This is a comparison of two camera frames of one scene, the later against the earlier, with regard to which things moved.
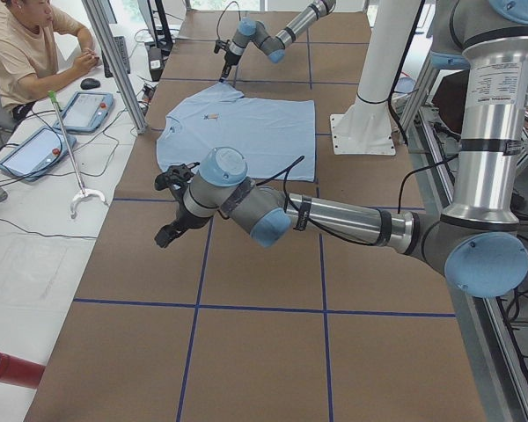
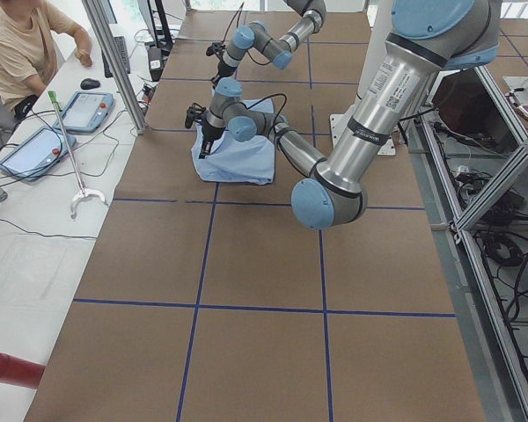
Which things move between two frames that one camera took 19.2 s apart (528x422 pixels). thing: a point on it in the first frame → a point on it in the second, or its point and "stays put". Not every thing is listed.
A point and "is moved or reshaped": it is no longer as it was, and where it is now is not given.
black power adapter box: [156, 62] stays put
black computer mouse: [89, 83] stays put
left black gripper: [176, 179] → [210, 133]
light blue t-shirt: [270, 133] is moved or reshaped
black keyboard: [121, 47] stays put
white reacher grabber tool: [84, 192] stays put
